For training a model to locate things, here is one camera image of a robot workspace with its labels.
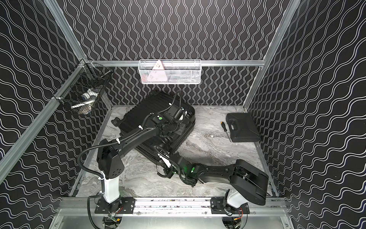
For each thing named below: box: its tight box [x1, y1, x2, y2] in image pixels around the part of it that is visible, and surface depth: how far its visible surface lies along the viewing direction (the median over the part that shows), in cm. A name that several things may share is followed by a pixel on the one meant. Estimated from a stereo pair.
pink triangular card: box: [147, 60, 168, 82], surface depth 92 cm
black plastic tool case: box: [225, 112, 261, 143], surface depth 105 cm
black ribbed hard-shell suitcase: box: [111, 91, 196, 159], surface depth 82 cm
